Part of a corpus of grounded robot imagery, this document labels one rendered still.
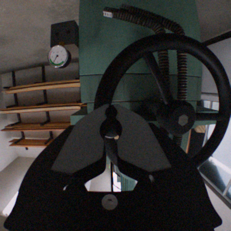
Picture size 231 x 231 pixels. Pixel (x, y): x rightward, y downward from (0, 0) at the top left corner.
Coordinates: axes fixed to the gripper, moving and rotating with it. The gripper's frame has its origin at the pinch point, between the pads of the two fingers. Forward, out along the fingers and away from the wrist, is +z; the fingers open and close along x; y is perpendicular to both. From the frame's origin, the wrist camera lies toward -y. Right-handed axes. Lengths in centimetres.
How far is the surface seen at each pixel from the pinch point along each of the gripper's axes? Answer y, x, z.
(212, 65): -4.4, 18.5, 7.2
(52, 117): 147, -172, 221
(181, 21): -17.2, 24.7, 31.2
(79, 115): 14.0, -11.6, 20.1
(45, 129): 145, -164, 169
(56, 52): -6.4, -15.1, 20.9
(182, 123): 4.7, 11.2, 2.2
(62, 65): -2.7, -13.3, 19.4
